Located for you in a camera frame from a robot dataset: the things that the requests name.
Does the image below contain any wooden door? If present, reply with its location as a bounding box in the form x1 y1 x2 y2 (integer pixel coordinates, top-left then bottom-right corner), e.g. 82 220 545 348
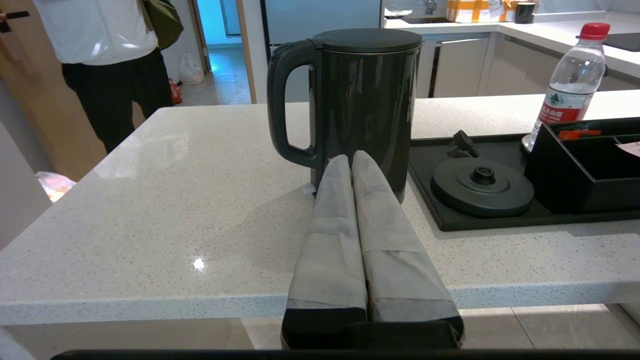
0 0 146 182

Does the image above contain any black door handle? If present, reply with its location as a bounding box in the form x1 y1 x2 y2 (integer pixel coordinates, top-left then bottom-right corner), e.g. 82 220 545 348
0 11 30 34

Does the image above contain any silver refrigerator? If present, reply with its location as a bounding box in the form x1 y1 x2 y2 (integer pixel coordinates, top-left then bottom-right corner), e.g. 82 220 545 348
260 0 383 103

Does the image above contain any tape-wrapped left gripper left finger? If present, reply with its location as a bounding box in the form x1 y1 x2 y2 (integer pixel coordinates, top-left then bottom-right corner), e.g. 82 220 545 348
281 155 368 349

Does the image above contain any small black cup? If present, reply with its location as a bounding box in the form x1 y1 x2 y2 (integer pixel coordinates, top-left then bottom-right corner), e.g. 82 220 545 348
515 1 537 24

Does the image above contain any black round kettle base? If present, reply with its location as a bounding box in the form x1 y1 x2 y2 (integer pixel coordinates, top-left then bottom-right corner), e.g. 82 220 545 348
431 157 535 218

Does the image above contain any black induction cooktop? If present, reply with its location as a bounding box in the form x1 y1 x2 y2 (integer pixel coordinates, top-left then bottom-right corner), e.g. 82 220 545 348
602 32 640 52

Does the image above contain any red sachet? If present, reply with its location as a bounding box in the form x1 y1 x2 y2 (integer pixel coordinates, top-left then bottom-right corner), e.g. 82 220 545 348
557 129 602 141

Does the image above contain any black power plug adapter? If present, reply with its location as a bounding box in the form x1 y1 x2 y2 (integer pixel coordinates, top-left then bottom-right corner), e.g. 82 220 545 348
446 130 482 159

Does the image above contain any person in white jacket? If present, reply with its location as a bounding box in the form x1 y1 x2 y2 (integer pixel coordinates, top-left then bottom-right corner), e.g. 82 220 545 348
32 0 175 153

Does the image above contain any white base cabinet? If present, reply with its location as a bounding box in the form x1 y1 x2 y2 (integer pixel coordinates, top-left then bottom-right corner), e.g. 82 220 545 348
415 32 640 99

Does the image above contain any crumpled white orange plastic bag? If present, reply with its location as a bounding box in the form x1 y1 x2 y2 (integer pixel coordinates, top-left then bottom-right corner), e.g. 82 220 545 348
36 171 77 203

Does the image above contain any black electric kettle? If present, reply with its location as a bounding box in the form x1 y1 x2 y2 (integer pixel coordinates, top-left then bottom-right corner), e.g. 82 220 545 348
266 28 424 205

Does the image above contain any yellow white striped box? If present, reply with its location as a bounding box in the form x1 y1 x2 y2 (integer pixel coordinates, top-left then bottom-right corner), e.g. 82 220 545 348
446 0 506 23

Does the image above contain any black rectangular serving tray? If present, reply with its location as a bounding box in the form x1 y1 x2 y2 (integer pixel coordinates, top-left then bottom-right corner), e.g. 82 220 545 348
407 116 640 232

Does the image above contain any dark green shoulder bag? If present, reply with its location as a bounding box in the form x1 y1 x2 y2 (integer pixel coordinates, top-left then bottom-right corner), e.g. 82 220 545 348
141 0 184 51

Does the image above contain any water bottle with dark liquid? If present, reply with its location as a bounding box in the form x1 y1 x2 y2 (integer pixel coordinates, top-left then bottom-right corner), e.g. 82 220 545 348
521 22 611 153

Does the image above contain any black compartment organizer box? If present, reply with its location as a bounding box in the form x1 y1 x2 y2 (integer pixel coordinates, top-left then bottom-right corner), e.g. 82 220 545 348
524 117 640 215

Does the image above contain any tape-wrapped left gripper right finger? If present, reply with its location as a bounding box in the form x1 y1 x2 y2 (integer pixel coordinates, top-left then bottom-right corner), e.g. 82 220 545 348
351 150 464 349

